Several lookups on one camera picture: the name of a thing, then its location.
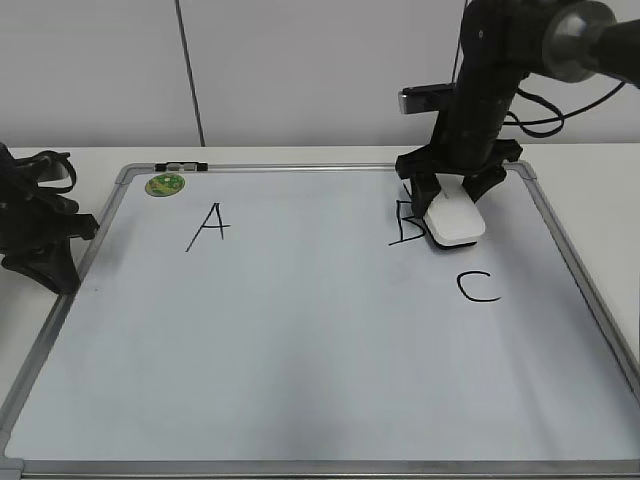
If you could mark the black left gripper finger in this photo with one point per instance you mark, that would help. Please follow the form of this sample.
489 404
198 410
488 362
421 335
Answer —
47 167
51 266

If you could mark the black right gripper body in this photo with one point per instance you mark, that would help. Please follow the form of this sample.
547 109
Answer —
457 153

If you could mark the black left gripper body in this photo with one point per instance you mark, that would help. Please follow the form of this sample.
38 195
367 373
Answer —
31 219

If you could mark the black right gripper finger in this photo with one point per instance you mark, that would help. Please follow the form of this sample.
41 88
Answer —
478 185
425 187

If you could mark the white board eraser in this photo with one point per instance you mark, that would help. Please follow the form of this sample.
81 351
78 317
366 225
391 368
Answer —
453 220

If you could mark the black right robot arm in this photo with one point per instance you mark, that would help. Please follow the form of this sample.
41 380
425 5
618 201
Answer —
502 43

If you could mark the round green magnet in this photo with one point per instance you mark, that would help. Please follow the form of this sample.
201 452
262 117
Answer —
165 185

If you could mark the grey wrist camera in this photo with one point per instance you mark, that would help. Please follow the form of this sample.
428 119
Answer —
423 99

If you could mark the white board with grey frame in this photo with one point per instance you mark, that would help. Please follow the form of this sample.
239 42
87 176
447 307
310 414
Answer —
297 322

